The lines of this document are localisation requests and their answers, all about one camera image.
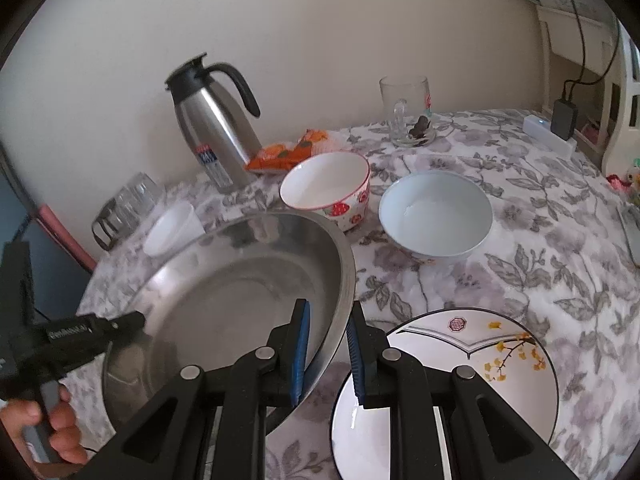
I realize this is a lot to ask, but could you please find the clear glass mug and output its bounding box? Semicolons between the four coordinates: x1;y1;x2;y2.
379;75;436;148

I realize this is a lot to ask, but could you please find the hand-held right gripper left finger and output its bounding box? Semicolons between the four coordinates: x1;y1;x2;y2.
64;299;312;480

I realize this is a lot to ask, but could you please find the stainless steel thermos jug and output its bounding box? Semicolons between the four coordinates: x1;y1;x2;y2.
165;52;263;191

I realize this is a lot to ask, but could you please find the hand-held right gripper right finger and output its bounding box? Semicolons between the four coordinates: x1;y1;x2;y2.
345;300;581;480

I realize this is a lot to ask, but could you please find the black charger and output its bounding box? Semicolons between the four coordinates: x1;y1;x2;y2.
551;99;580;141

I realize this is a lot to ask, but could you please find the black cable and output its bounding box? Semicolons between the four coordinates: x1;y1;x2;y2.
564;0;620;106

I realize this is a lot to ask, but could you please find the white shelf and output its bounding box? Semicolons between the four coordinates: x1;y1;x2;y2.
536;2;618;153

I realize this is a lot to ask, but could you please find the strawberry print bowl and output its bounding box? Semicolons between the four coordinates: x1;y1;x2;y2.
279;151;371;233

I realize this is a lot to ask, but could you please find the white plate ginkgo print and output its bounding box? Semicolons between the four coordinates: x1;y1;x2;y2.
330;308;560;480

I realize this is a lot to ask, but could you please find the pale blue round bowl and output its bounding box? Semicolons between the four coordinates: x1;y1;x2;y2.
378;170;493;265

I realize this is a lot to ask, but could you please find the white square bowl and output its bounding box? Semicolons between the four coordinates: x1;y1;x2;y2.
144;202;206;257

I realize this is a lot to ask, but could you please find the clear glass cup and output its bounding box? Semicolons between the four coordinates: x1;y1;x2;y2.
120;172;167;221

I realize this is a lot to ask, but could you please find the pink toy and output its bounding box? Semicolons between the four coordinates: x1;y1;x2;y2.
606;159;640;192

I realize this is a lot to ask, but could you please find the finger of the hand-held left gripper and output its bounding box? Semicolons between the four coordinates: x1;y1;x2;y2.
102;310;146;348

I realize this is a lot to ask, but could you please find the glass pitcher black handle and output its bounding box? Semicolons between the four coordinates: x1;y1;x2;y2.
91;194;132;252

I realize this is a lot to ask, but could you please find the smartphone on stand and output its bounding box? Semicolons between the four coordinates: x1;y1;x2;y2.
617;202;640;257

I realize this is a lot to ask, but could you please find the person's left hand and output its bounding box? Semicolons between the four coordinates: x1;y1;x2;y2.
0;385;91;476

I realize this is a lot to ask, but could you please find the stainless steel basin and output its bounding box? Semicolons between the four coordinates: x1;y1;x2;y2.
101;211;357;436

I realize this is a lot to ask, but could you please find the white power strip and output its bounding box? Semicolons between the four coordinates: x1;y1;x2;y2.
523;115;576;153

